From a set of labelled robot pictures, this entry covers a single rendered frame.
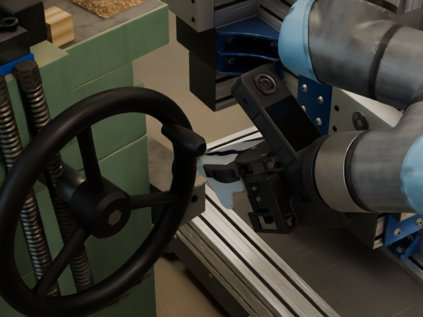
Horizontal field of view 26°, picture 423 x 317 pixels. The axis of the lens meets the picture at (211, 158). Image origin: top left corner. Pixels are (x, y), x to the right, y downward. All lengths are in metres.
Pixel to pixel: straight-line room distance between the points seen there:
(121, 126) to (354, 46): 0.49
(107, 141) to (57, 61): 0.27
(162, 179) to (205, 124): 1.20
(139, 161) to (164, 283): 0.80
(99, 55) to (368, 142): 0.48
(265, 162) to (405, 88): 0.15
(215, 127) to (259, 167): 1.66
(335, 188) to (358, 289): 0.98
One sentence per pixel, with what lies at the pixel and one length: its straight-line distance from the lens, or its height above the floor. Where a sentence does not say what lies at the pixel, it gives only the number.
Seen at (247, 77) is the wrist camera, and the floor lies 1.00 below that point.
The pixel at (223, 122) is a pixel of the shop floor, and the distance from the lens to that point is 2.57.
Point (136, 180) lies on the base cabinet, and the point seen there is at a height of 0.64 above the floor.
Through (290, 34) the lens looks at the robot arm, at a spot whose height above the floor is 1.04.
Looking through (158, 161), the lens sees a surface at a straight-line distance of 1.41.
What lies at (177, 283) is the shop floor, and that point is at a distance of 2.09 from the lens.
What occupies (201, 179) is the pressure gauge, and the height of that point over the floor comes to 0.64.
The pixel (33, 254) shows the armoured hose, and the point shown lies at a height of 0.74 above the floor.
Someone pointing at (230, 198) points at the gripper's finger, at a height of 0.85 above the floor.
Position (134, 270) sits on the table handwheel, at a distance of 1.12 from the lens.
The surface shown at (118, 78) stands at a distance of 1.22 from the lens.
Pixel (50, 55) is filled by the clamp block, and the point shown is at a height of 0.96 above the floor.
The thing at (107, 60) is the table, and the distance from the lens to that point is 1.20.
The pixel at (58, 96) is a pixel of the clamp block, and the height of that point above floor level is 0.91.
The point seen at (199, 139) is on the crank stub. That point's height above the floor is 0.89.
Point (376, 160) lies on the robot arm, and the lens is 0.79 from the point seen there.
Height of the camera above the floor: 1.47
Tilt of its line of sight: 37 degrees down
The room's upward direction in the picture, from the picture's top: straight up
